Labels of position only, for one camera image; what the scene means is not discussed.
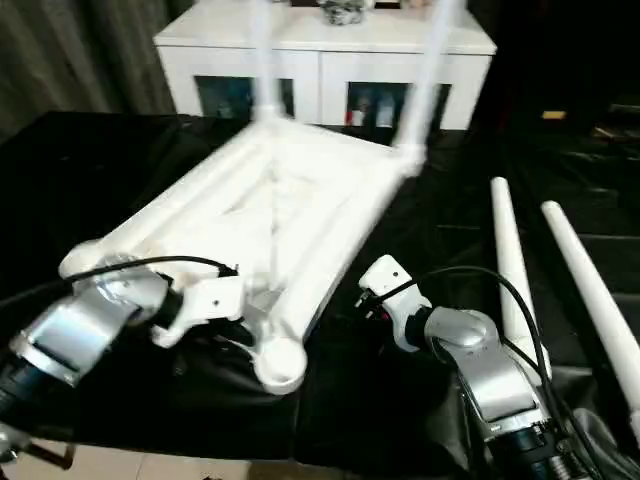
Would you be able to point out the white plastic table top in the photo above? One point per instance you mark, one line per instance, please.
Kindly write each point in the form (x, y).
(300, 200)

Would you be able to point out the white plastic table leg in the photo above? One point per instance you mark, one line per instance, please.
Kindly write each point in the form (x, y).
(510, 260)
(425, 75)
(585, 280)
(264, 60)

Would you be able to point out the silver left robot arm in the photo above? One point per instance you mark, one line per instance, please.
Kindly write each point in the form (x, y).
(75, 325)

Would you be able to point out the black table mat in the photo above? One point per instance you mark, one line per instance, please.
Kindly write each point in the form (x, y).
(200, 415)

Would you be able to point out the black metal table leg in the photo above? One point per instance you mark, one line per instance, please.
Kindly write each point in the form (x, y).
(55, 452)

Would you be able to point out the small yellow label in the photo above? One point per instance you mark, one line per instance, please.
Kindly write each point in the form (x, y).
(554, 114)

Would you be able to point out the white cabinet with glass doors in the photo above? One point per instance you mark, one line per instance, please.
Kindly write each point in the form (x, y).
(225, 55)

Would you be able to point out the black white spotted toy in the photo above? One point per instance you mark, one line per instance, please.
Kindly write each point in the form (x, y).
(342, 11)

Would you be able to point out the grey curtain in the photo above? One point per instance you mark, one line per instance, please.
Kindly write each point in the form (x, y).
(75, 55)

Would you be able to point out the black cabinet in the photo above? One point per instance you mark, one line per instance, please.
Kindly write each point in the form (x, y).
(565, 50)

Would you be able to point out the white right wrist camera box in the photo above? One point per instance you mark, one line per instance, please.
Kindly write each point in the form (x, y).
(395, 285)

